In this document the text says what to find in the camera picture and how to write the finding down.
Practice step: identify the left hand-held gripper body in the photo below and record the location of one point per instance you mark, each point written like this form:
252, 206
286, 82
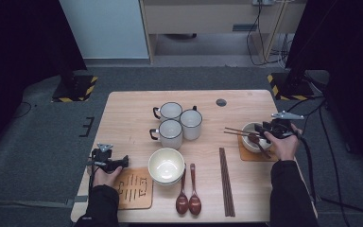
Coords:
102, 159

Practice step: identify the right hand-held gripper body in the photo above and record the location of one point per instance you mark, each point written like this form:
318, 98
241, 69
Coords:
280, 127

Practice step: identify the dark red wooden spoon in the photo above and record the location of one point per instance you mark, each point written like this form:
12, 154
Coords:
252, 138
195, 205
182, 204

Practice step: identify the cream ceramic bowl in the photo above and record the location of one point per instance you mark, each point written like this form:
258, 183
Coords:
168, 184
166, 165
249, 146

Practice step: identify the wooden cut-pattern trivet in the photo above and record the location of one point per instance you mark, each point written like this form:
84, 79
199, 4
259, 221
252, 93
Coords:
249, 156
134, 189

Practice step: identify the bundle of brown chopsticks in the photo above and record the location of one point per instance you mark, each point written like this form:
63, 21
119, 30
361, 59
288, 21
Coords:
227, 183

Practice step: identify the white ribbed mug black rim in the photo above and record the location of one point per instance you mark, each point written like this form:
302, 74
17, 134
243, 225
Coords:
170, 111
191, 123
170, 130

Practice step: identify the person's left hand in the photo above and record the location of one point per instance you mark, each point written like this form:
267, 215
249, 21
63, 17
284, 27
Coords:
105, 179

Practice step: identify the person's right hand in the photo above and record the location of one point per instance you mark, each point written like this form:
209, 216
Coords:
285, 148

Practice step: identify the black yellow striped stand base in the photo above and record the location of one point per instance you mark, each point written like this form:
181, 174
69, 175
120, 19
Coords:
75, 90
293, 91

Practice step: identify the black curtain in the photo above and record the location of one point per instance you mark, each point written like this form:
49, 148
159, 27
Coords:
19, 47
353, 63

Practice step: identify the light wooden desk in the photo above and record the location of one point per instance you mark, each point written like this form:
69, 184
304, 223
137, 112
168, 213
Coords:
201, 19

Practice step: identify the white power strip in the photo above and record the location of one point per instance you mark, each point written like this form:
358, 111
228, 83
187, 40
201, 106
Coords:
263, 2

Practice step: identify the white cabinet panel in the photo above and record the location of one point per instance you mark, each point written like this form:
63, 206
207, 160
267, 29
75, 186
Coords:
107, 28

